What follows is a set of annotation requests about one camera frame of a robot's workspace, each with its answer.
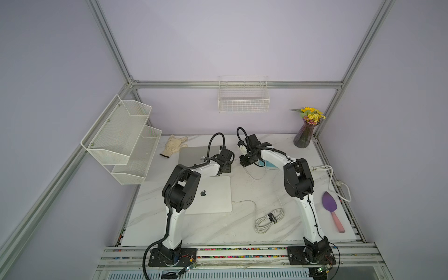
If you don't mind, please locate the thin white charging cable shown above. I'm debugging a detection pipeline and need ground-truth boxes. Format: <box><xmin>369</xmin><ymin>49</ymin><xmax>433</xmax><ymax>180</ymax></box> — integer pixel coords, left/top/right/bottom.
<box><xmin>243</xmin><ymin>164</ymin><xmax>268</xmax><ymax>182</ymax></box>

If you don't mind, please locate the teal power strip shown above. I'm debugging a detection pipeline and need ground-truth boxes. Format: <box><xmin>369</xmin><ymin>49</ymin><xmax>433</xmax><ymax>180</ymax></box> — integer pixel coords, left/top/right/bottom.
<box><xmin>264</xmin><ymin>161</ymin><xmax>278</xmax><ymax>170</ymax></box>

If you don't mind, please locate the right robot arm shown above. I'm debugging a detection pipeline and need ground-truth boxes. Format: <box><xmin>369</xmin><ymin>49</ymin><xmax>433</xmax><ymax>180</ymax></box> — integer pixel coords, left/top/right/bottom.
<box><xmin>238</xmin><ymin>134</ymin><xmax>335</xmax><ymax>265</ymax></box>

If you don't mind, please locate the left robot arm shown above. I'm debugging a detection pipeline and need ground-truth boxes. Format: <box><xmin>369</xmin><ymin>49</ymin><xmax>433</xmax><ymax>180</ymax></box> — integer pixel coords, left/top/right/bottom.
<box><xmin>162</xmin><ymin>146</ymin><xmax>235</xmax><ymax>250</ymax></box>

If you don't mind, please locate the grey laptop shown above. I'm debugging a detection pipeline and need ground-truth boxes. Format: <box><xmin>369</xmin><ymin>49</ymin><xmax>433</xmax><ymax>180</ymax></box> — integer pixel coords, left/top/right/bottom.
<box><xmin>178</xmin><ymin>146</ymin><xmax>208</xmax><ymax>166</ymax></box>

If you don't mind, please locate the dark glass vase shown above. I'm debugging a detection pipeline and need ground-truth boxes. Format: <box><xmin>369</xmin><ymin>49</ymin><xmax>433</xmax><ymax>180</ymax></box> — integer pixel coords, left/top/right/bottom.
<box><xmin>294</xmin><ymin>121</ymin><xmax>317</xmax><ymax>148</ymax></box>

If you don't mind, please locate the white work glove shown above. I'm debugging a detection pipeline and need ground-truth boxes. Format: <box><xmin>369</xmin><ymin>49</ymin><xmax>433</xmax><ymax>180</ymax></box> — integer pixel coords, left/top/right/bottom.
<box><xmin>160</xmin><ymin>135</ymin><xmax>188</xmax><ymax>158</ymax></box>

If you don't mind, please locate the yellow flower bouquet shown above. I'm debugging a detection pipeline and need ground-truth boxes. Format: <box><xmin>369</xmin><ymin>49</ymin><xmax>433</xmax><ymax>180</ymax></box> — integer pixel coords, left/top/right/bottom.
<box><xmin>290</xmin><ymin>107</ymin><xmax>326</xmax><ymax>126</ymax></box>

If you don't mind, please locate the lower white mesh shelf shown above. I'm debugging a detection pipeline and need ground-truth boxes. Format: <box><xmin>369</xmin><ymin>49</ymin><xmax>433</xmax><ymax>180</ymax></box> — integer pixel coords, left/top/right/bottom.
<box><xmin>111</xmin><ymin>126</ymin><xmax>162</xmax><ymax>185</ymax></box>

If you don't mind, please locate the white mesh shelf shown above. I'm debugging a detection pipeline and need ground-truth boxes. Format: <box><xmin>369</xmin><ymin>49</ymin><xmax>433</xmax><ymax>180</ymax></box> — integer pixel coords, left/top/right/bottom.
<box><xmin>80</xmin><ymin>95</ymin><xmax>152</xmax><ymax>165</ymax></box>
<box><xmin>111</xmin><ymin>126</ymin><xmax>162</xmax><ymax>185</ymax></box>

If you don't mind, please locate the upper white mesh shelf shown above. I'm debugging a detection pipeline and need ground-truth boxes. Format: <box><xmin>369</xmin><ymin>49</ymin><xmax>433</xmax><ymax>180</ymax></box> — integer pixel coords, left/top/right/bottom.
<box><xmin>80</xmin><ymin>95</ymin><xmax>152</xmax><ymax>165</ymax></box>

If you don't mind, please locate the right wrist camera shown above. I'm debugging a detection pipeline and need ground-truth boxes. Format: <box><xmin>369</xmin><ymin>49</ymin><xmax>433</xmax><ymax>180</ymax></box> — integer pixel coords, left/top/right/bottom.
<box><xmin>238</xmin><ymin>141</ymin><xmax>248</xmax><ymax>156</ymax></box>

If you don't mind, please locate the white wire wall basket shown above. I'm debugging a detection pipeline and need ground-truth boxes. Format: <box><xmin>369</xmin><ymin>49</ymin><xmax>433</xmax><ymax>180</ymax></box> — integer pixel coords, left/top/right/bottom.
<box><xmin>218</xmin><ymin>75</ymin><xmax>270</xmax><ymax>113</ymax></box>

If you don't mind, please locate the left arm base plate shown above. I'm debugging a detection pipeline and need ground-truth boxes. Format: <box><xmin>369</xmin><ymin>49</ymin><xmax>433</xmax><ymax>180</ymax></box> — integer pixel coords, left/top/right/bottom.
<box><xmin>147</xmin><ymin>247</ymin><xmax>197</xmax><ymax>267</ymax></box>

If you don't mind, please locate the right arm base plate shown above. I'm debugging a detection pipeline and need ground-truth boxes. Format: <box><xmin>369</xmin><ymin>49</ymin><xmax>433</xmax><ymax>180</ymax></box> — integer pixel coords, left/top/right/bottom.
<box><xmin>287</xmin><ymin>245</ymin><xmax>336</xmax><ymax>266</ymax></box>

